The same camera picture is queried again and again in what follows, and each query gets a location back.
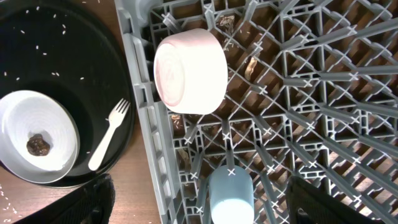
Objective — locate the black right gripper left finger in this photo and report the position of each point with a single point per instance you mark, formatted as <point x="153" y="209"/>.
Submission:
<point x="90" y="203"/>

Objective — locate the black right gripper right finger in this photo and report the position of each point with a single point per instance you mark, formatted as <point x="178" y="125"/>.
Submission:
<point x="308" y="204"/>

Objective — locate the light blue cup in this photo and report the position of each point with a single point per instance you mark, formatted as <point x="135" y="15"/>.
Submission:
<point x="231" y="196"/>

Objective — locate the white plastic fork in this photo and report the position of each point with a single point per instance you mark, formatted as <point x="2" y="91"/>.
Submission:
<point x="115" y="119"/>

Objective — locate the white plate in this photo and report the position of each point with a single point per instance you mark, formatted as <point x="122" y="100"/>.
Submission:
<point x="25" y="113"/>

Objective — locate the pink bowl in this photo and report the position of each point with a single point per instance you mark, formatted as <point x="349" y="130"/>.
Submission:
<point x="191" y="72"/>

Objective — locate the grey dishwasher rack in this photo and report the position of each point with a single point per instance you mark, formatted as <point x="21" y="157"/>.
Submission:
<point x="312" y="92"/>

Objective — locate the brown food scrap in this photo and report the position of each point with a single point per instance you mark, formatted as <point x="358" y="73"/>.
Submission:
<point x="37" y="146"/>

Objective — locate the round black tray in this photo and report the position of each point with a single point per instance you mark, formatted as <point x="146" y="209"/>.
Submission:
<point x="62" y="50"/>

